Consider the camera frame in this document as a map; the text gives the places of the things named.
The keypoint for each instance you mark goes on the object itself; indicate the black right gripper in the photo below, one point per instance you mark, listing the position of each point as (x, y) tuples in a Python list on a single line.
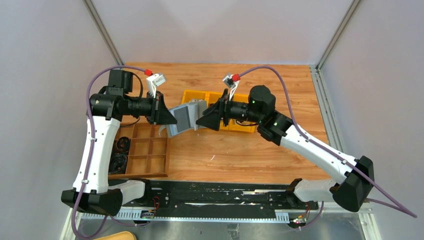
[(212, 114)]

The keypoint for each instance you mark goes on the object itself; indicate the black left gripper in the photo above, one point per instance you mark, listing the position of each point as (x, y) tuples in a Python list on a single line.
[(159, 114)]

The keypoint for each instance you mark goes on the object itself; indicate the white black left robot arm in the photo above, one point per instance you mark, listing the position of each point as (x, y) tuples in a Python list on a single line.
[(107, 101)]

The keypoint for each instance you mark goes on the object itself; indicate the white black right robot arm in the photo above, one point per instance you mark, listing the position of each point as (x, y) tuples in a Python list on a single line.
[(351, 177)]

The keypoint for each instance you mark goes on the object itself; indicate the yellow bin with black cards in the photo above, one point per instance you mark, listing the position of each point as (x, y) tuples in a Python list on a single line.
[(212, 98)]

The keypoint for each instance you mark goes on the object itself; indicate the yellow bin with silver cards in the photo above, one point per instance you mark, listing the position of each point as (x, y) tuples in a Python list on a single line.
[(191, 95)]

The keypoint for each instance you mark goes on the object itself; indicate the wooden compartment tray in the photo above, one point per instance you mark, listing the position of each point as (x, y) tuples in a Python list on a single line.
[(147, 152)]

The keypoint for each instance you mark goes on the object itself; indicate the dark rolled belts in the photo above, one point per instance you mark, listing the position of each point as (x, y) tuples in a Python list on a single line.
[(119, 156)]

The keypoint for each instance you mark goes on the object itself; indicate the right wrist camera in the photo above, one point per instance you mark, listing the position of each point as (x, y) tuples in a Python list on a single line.
[(231, 81)]

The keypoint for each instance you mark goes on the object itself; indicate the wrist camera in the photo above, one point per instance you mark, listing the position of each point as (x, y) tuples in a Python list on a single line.
[(153, 82), (231, 81)]

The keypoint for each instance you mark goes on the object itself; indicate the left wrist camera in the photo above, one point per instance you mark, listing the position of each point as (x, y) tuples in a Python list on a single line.
[(153, 82)]

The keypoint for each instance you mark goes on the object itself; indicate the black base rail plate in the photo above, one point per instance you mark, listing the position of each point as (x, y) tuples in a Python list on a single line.
[(220, 200)]

